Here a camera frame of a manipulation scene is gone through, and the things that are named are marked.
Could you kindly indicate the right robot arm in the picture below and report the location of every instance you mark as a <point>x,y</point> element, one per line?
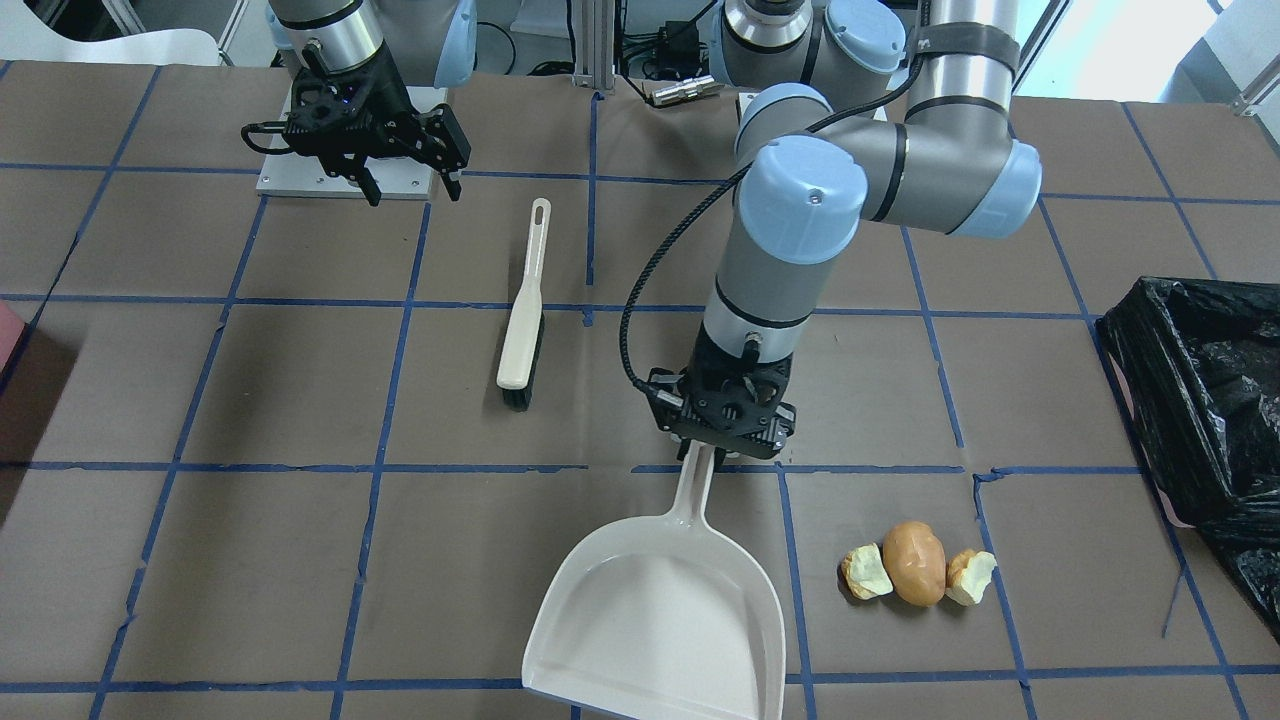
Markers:
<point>331,36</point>

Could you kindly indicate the silver metal cylinder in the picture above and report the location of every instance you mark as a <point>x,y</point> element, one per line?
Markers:
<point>686,90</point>

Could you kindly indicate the cream hand brush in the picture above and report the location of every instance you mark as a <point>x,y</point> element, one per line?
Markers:
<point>521,345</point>

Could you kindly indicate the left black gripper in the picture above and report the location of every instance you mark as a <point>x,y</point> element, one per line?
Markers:
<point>703,358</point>

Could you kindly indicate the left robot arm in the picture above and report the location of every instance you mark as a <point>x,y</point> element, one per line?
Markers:
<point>855,118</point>

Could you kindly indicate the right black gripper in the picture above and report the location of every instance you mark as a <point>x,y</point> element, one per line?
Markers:
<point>385,102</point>

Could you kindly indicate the brown bread roll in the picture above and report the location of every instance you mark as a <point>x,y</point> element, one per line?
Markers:
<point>915,561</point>

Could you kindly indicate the white plastic dustpan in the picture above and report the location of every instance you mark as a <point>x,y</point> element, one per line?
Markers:
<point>662,617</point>

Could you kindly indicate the aluminium frame post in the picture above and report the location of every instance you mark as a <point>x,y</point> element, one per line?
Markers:
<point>592,26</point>

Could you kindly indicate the cable hub with wires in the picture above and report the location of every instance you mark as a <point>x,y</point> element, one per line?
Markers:
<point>658,39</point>

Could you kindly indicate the pink bin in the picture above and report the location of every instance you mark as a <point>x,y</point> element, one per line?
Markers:
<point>13,329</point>

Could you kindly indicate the black trash bag bin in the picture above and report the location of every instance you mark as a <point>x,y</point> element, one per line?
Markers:
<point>1201,362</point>

